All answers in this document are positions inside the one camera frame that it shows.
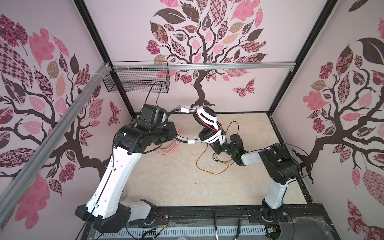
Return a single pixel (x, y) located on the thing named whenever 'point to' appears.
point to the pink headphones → (167, 148)
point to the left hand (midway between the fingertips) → (176, 134)
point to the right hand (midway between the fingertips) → (210, 139)
